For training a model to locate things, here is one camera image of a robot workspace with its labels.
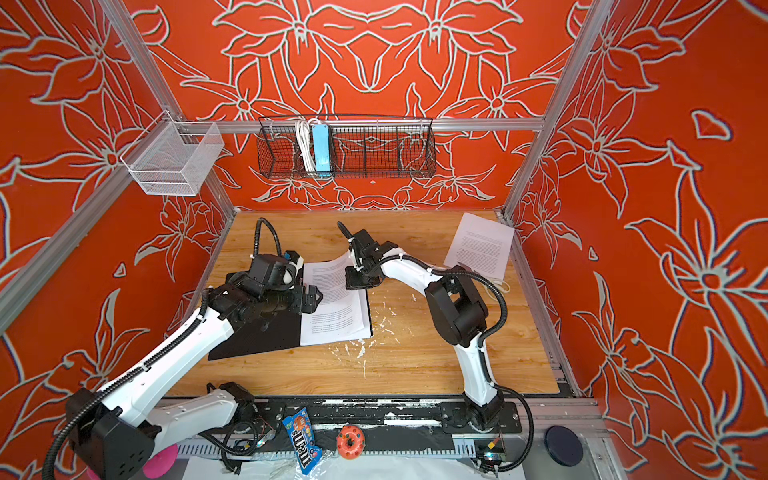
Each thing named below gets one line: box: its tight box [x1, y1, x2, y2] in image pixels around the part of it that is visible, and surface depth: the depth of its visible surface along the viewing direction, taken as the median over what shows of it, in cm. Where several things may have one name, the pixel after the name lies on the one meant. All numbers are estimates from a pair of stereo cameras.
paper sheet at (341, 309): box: [302, 251, 365, 337], surface depth 91 cm
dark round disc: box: [544, 425, 583, 467], surface depth 70 cm
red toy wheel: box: [337, 425, 365, 460], surface depth 70 cm
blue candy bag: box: [282, 407, 323, 475], surface depth 70 cm
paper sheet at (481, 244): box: [443, 212, 515, 281], surface depth 112 cm
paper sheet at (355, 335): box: [300, 289, 371, 346], surface depth 87 cm
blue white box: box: [312, 124, 331, 177], surface depth 92 cm
